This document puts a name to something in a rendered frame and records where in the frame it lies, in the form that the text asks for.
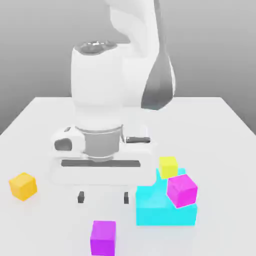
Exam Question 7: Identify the small yellow cube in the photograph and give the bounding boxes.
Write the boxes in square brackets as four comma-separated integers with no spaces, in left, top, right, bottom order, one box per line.
[158,156,179,180]

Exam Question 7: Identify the small purple cube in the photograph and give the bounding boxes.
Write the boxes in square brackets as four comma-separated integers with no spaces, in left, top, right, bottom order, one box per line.
[89,220,117,256]

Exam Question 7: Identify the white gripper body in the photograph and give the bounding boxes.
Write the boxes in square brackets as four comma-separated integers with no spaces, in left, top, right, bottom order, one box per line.
[48,147,156,187]

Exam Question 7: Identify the small magenta cube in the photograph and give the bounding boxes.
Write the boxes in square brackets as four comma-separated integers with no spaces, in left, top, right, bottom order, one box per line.
[166,173,199,209]

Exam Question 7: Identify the large cyan box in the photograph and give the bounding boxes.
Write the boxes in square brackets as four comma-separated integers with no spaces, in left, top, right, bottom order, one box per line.
[135,167,198,227]

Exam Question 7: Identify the small orange cube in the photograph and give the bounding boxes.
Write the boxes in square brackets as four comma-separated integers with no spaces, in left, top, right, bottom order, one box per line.
[8,172,38,202]

